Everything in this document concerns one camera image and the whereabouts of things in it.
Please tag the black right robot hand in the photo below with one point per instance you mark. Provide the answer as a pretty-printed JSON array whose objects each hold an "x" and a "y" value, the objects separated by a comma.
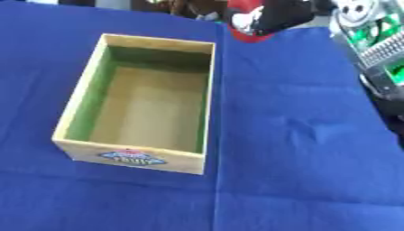
[{"x": 284, "y": 13}]

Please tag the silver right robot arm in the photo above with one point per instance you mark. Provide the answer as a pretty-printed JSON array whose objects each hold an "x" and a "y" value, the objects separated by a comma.
[{"x": 376, "y": 48}]

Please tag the tan cardboard box green inside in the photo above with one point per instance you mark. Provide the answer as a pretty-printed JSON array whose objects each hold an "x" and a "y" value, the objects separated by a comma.
[{"x": 152, "y": 114}]

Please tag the red and white soft toy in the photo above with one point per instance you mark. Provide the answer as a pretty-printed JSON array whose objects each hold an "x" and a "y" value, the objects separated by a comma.
[{"x": 243, "y": 18}]

